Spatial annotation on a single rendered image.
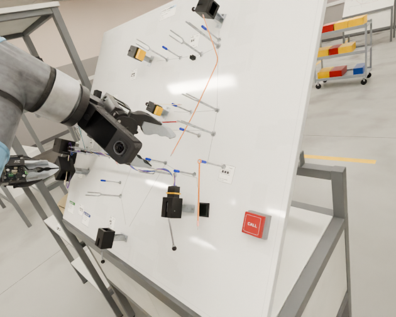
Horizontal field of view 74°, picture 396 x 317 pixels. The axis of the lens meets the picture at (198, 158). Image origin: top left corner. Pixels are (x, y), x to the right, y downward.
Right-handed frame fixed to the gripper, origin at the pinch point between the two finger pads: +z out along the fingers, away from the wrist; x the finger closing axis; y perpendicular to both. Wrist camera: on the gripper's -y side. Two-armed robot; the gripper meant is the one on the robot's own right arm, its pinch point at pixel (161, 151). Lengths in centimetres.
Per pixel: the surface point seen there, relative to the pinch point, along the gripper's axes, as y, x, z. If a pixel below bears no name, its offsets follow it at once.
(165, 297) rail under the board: -8.9, 38.3, 30.1
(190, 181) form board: 8.4, 7.6, 24.6
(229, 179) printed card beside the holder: -2.3, -2.0, 23.4
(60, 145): 71, 43, 13
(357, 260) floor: -20, 2, 170
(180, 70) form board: 40.6, -16.3, 19.6
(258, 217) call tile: -16.8, -1.6, 20.6
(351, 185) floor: 29, -39, 226
